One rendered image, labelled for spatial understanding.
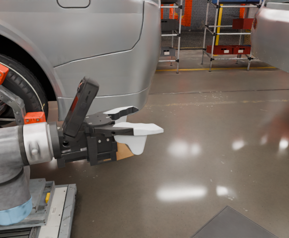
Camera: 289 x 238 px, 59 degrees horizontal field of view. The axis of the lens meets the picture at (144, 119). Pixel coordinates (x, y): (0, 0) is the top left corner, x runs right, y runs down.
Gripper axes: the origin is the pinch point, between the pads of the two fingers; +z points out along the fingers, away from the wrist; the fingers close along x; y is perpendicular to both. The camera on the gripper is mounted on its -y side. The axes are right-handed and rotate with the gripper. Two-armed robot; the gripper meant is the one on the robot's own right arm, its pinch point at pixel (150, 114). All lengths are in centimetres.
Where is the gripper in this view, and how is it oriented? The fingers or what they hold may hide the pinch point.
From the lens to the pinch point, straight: 54.3
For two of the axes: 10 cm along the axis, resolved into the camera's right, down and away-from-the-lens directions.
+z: 9.4, -1.5, 3.0
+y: 0.4, 9.5, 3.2
